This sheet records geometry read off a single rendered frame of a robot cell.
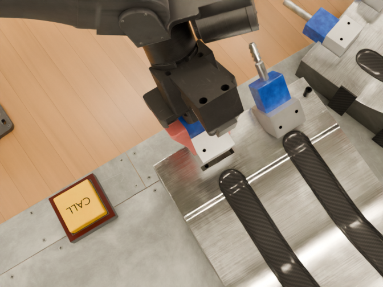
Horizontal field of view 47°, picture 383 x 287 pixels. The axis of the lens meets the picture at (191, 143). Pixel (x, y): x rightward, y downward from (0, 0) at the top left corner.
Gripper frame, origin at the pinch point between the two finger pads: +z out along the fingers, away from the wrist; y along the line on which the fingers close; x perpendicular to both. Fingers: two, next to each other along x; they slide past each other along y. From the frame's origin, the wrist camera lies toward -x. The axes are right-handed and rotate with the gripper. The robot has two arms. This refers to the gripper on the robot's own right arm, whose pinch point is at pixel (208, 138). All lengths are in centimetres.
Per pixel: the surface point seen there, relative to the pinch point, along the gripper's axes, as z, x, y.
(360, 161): 11.1, -8.4, 17.1
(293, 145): 7.4, -2.6, 10.6
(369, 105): 9.8, -1.7, 24.7
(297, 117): 3.2, -2.2, 12.3
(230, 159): 5.4, -0.3, 1.7
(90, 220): 7.6, 6.1, -20.3
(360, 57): 6.7, 5.1, 29.2
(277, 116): 1.4, -1.8, 9.5
